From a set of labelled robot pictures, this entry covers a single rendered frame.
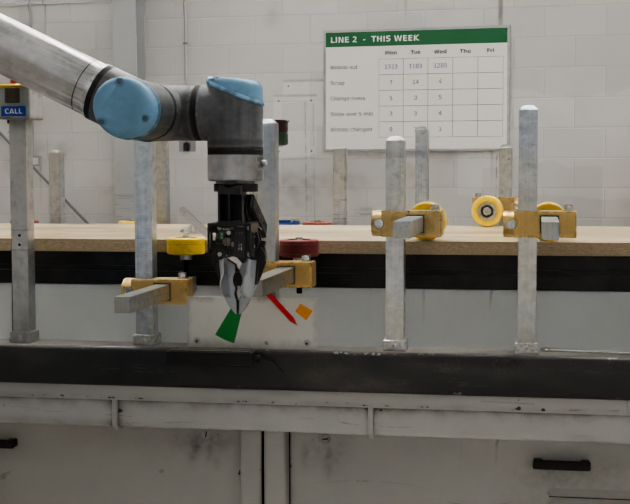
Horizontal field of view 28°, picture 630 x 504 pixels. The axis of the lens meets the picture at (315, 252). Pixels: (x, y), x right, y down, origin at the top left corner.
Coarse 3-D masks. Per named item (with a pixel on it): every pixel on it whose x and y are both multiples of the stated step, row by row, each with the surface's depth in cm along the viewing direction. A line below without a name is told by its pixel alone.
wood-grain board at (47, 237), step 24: (0, 240) 276; (48, 240) 274; (72, 240) 273; (96, 240) 272; (120, 240) 271; (336, 240) 262; (360, 240) 262; (384, 240) 262; (408, 240) 262; (432, 240) 261; (456, 240) 261; (480, 240) 261; (504, 240) 261; (576, 240) 260; (600, 240) 260; (624, 240) 260
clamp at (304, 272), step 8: (272, 264) 243; (280, 264) 243; (288, 264) 243; (296, 264) 242; (304, 264) 242; (312, 264) 243; (264, 272) 244; (296, 272) 243; (304, 272) 242; (312, 272) 243; (296, 280) 243; (304, 280) 242; (312, 280) 243
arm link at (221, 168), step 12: (216, 156) 198; (228, 156) 197; (240, 156) 197; (252, 156) 198; (216, 168) 198; (228, 168) 197; (240, 168) 197; (252, 168) 198; (216, 180) 199; (228, 180) 198; (240, 180) 198; (252, 180) 199
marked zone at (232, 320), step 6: (228, 312) 245; (228, 318) 246; (234, 318) 245; (222, 324) 246; (228, 324) 246; (234, 324) 245; (222, 330) 246; (228, 330) 246; (234, 330) 245; (222, 336) 246; (228, 336) 246; (234, 336) 246
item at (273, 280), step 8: (272, 272) 230; (280, 272) 231; (288, 272) 237; (264, 280) 217; (272, 280) 223; (280, 280) 230; (288, 280) 238; (256, 288) 215; (264, 288) 217; (272, 288) 223; (280, 288) 230; (256, 296) 215
